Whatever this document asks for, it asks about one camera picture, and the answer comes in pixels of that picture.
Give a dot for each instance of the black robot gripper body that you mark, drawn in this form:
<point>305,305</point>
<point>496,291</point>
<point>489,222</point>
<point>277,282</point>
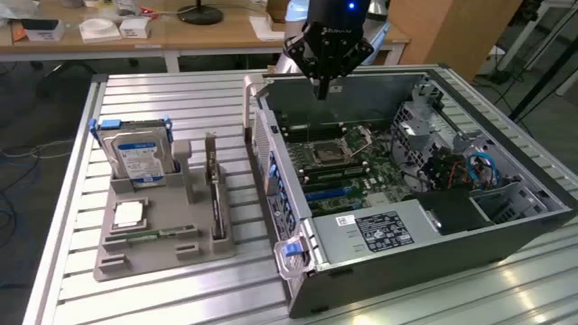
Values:
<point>337,20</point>

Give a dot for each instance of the black graphics card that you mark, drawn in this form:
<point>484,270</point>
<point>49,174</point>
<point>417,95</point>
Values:
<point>218,203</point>

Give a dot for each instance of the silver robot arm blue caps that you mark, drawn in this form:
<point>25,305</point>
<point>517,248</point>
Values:
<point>289,64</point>

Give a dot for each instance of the white paper booklet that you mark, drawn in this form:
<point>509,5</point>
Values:
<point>266,30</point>

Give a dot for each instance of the brown cardboard box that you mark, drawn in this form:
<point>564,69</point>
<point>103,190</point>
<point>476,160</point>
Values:
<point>277,10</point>

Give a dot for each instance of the black lamp base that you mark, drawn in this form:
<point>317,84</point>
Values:
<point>199,14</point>

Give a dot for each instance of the metal socket cover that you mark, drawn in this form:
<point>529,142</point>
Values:
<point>360,137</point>

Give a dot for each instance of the metal drive cage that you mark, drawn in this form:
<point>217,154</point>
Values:
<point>420,135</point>

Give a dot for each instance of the CPU socket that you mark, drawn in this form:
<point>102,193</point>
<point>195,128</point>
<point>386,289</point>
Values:
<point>329,153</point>

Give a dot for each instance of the green motherboard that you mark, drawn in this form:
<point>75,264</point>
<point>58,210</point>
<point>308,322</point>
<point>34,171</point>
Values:
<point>377,172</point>

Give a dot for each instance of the installed black RAM stick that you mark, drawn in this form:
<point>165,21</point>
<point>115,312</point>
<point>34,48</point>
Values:
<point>337,173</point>

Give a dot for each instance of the white box printed label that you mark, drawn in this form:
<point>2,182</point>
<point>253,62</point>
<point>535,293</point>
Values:
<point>135,28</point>

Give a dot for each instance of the blue expansion slot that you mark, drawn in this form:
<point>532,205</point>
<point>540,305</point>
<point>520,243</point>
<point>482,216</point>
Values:
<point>328,194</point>

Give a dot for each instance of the white square dish box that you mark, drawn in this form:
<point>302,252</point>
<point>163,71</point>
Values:
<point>99,30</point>

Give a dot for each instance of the black chair base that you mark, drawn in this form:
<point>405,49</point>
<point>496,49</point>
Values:
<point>63,72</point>

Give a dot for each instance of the grey power supply unit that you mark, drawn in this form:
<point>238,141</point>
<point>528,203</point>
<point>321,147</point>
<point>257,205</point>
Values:
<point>344,237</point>

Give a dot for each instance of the white box black top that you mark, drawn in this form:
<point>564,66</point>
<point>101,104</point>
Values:
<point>43,30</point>

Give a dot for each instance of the blue case latch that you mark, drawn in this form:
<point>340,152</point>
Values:
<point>292,248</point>

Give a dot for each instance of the silver CPU chip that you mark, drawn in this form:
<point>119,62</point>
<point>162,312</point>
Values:
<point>129,215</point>

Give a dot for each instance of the green RAM stick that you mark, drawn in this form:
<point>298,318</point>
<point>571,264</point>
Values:
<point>155,233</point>

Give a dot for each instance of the black open PC case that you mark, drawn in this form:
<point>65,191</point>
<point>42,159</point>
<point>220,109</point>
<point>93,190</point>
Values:
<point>406,271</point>

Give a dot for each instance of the grey plastic parts rack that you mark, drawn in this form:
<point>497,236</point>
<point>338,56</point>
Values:
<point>167,250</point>

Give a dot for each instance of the wooden desk white frame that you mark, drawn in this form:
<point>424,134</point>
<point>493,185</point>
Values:
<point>203,37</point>

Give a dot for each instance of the hard disk blue bracket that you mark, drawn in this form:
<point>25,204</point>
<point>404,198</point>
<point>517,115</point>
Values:
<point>135,159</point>

